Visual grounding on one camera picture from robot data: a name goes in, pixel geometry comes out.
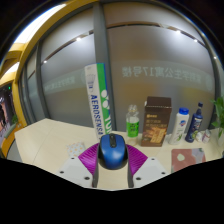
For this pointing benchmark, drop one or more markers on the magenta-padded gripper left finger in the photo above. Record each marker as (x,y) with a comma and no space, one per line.
(87,159)

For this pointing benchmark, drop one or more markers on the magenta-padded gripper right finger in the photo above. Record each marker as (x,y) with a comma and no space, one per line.
(137,160)

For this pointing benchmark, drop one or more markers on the blue and black computer mouse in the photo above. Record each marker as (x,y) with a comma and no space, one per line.
(112,151)

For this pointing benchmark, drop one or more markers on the pastel floral mouse pad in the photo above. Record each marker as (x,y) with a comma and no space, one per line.
(188,159)

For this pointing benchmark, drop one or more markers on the small patterned tissue packet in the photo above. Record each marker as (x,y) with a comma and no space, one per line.
(75,148)

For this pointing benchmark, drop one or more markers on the clear bottle with green label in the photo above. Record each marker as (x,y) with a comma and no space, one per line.
(132,125)

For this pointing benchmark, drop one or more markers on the brown cardboard box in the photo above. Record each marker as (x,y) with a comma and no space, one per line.
(155,123)

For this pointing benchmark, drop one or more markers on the white bottle with blue cap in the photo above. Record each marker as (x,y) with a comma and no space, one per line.
(179,128)

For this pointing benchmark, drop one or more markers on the white green shuttlecock tube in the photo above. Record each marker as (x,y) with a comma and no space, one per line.
(99,100)

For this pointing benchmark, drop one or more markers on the dark blue shampoo bottle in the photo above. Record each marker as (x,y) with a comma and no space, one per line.
(194,125)

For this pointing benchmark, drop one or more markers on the green potted plant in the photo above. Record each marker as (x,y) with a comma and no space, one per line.
(220,115)

